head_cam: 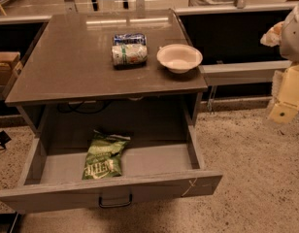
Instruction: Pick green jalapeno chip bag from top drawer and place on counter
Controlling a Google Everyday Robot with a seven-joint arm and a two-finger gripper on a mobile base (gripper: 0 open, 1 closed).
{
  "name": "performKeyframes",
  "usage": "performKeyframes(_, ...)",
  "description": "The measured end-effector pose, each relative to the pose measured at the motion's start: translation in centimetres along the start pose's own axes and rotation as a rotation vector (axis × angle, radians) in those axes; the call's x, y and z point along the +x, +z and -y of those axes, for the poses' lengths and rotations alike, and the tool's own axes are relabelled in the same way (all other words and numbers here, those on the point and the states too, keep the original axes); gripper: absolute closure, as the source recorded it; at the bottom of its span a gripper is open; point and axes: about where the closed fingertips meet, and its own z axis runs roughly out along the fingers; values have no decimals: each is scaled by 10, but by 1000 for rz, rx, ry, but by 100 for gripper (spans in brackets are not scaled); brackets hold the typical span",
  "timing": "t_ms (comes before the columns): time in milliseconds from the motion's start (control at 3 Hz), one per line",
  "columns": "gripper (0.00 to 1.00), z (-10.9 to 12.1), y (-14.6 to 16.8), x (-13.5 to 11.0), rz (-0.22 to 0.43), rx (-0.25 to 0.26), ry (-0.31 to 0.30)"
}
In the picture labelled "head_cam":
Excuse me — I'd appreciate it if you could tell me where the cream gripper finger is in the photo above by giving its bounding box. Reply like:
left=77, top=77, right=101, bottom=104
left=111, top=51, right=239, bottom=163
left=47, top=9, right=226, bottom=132
left=260, top=21, right=283, bottom=47
left=267, top=64, right=299, bottom=124

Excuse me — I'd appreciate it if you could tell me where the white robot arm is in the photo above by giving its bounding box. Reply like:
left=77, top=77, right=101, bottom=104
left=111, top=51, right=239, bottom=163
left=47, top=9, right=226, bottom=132
left=260, top=3, right=299, bottom=124

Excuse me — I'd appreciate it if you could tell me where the blue snack bag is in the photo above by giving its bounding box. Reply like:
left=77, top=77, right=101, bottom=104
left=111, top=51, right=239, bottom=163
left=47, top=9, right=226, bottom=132
left=113, top=33, right=147, bottom=46

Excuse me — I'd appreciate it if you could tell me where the grey counter cabinet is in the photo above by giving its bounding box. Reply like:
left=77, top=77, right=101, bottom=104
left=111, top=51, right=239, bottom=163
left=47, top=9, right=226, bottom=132
left=6, top=10, right=207, bottom=130

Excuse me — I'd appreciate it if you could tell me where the open grey top drawer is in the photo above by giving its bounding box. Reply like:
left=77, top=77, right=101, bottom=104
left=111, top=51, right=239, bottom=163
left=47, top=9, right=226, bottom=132
left=0, top=95, right=223, bottom=215

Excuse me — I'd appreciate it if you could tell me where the green jalapeno chip bag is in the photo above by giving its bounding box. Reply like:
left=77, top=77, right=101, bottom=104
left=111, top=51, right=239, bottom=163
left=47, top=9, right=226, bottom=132
left=83, top=130, right=130, bottom=180

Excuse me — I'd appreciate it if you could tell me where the white paper bowl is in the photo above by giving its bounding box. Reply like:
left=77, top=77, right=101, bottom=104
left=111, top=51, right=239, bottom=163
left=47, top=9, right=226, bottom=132
left=156, top=44, right=203, bottom=74

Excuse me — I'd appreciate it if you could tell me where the cardboard box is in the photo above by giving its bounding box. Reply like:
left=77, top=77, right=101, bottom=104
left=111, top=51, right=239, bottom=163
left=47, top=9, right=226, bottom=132
left=0, top=51, right=23, bottom=85

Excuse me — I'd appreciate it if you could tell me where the small black floor device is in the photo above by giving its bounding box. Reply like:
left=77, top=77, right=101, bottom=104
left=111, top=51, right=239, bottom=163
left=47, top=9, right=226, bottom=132
left=0, top=130, right=11, bottom=149

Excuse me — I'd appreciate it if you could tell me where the black cable under counter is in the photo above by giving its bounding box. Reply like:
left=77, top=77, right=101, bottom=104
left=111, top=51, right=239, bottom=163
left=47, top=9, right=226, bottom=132
left=56, top=100, right=114, bottom=116

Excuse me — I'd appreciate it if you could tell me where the black drawer handle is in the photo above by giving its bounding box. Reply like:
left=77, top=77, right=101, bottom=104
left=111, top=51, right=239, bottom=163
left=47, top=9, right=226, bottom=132
left=98, top=194, right=133, bottom=209

